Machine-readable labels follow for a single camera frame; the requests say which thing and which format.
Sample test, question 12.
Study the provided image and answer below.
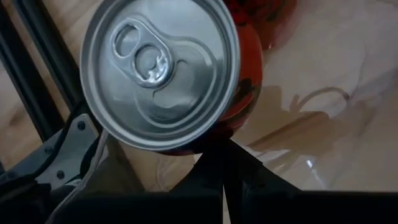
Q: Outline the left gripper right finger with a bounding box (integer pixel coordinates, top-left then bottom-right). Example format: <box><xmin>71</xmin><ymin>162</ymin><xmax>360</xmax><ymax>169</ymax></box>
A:
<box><xmin>223</xmin><ymin>139</ymin><xmax>315</xmax><ymax>224</ymax></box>

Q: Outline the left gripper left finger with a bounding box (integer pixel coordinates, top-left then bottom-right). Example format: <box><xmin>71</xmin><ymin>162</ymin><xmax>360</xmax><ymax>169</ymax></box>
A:
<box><xmin>155</xmin><ymin>139</ymin><xmax>224</xmax><ymax>224</ymax></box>

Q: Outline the clear plastic bin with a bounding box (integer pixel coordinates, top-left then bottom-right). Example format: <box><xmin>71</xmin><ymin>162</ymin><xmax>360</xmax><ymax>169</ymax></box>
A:
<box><xmin>46</xmin><ymin>0</ymin><xmax>398</xmax><ymax>223</ymax></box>

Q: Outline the red Coca-Cola soda can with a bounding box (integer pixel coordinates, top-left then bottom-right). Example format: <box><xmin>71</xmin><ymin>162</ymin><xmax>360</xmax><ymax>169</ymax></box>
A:
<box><xmin>222</xmin><ymin>0</ymin><xmax>298</xmax><ymax>52</ymax></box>
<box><xmin>79</xmin><ymin>0</ymin><xmax>264</xmax><ymax>156</ymax></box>

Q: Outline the grey metal corner bracket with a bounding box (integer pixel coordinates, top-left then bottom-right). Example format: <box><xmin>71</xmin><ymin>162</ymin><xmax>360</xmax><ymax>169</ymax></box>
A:
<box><xmin>0</xmin><ymin>113</ymin><xmax>101</xmax><ymax>190</ymax></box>

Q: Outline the black aluminium table frame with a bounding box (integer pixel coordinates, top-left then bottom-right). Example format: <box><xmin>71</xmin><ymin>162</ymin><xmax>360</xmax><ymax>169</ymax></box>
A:
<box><xmin>0</xmin><ymin>0</ymin><xmax>103</xmax><ymax>187</ymax></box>

